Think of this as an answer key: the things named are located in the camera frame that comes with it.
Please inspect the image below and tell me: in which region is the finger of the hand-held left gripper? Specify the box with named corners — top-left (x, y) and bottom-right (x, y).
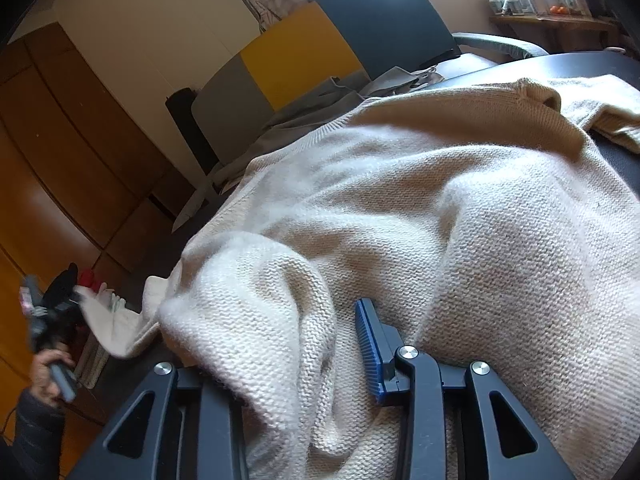
top-left (50, 262), bottom-right (81, 298)
top-left (47, 295), bottom-right (85, 328)

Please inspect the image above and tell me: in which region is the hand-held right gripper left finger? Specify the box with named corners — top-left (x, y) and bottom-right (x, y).
top-left (65, 360), bottom-right (249, 480)

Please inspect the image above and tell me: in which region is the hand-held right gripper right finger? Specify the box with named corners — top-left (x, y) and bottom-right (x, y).
top-left (354, 298), bottom-right (576, 480)

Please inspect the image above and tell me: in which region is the beige knitted sweater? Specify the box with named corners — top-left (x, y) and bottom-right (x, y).
top-left (75, 74), bottom-right (640, 480)

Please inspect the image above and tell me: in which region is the person's left forearm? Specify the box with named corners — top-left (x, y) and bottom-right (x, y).
top-left (0, 390), bottom-right (66, 480)

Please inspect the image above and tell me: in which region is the person's left hand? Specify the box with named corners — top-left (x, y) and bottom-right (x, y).
top-left (30, 349), bottom-right (76, 406)

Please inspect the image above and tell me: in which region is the pale cloth pile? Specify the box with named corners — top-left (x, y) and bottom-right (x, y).
top-left (77, 285), bottom-right (131, 391)

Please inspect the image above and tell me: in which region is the brown wooden wardrobe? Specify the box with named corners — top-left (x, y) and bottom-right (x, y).
top-left (0, 22), bottom-right (198, 281)

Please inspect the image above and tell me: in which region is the grey coat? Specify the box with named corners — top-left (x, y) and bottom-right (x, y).
top-left (172, 67), bottom-right (446, 233)

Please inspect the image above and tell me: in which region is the grey yellow blue sofa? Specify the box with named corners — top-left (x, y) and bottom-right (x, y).
top-left (191, 0), bottom-right (550, 176)

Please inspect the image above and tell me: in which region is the wooden desk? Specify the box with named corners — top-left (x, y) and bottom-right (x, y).
top-left (487, 12), bottom-right (626, 56)

